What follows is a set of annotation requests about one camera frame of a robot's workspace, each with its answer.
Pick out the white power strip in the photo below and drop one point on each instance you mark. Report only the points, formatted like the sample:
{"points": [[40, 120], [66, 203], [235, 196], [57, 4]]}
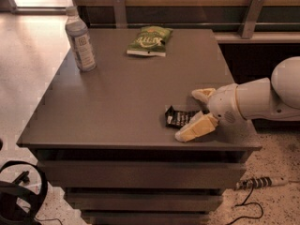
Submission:
{"points": [[262, 182]]}

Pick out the green chip bag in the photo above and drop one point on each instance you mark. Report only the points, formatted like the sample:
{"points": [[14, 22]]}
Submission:
{"points": [[151, 41]]}

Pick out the grey drawer cabinet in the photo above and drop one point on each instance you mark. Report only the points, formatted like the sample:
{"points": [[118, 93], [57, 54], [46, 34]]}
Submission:
{"points": [[101, 135]]}

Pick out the black rxbar chocolate wrapper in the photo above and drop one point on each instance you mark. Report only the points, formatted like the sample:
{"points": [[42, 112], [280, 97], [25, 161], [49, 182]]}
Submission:
{"points": [[177, 119]]}

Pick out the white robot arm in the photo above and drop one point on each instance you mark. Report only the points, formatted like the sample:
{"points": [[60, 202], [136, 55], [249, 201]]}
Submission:
{"points": [[276, 98]]}

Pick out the wooden wall shelf rail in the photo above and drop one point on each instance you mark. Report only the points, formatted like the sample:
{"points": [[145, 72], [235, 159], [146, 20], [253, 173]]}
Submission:
{"points": [[232, 21]]}

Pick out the clear plastic water bottle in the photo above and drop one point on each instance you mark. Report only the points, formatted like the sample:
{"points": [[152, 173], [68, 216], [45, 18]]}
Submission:
{"points": [[79, 40]]}

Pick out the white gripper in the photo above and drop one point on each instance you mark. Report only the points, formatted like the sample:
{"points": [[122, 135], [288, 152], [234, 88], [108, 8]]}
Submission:
{"points": [[222, 105]]}

